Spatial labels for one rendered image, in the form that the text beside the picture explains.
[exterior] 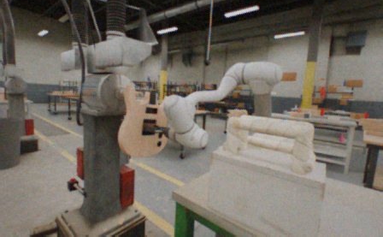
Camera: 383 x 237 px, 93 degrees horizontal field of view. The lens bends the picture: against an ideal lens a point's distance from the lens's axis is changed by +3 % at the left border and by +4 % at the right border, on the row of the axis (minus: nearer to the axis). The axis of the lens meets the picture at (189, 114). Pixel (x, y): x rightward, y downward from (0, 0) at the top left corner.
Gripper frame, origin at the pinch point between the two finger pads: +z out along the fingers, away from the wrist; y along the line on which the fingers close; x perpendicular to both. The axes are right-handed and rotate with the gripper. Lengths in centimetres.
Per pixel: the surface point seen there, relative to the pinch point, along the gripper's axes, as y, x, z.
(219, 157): -25, 0, -63
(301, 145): -24, 8, -82
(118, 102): -8.4, 13.1, 24.0
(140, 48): -15.6, 42.4, -4.6
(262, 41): 1046, 490, 310
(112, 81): -13.8, 25.5, 24.3
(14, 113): -12, -29, 367
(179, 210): -23, -22, -49
